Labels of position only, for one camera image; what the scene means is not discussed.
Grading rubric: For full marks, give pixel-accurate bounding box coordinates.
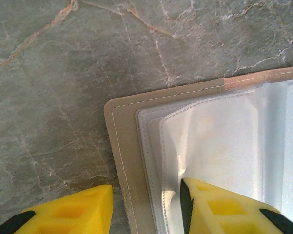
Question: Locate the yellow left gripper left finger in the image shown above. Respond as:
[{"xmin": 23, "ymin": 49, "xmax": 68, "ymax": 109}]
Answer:
[{"xmin": 0, "ymin": 184, "xmax": 114, "ymax": 234}]

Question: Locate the taupe leather card holder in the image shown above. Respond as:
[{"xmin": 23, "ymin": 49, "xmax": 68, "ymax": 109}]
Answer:
[{"xmin": 104, "ymin": 64, "xmax": 293, "ymax": 234}]

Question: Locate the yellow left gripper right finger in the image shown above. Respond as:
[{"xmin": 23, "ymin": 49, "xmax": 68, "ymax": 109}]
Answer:
[{"xmin": 179, "ymin": 177, "xmax": 293, "ymax": 234}]

